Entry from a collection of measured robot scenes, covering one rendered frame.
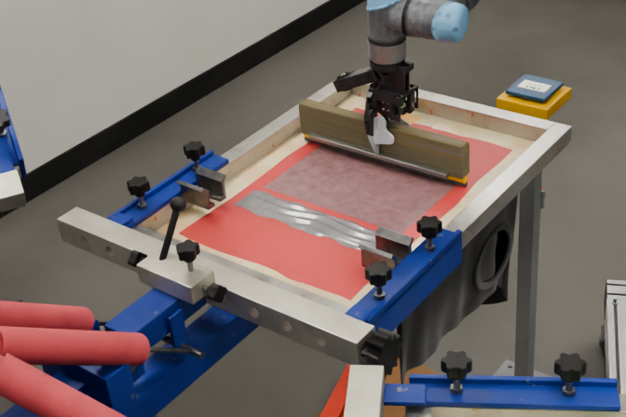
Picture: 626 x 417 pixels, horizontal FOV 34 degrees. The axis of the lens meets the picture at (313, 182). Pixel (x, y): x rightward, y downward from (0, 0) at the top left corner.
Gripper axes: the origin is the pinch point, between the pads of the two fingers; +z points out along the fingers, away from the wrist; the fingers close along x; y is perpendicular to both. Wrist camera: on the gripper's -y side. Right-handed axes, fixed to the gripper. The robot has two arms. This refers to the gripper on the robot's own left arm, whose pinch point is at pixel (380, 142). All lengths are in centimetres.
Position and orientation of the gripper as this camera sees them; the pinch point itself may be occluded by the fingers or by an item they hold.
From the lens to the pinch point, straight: 217.2
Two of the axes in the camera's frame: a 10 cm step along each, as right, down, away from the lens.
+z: 0.5, 8.4, 5.4
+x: 5.9, -4.6, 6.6
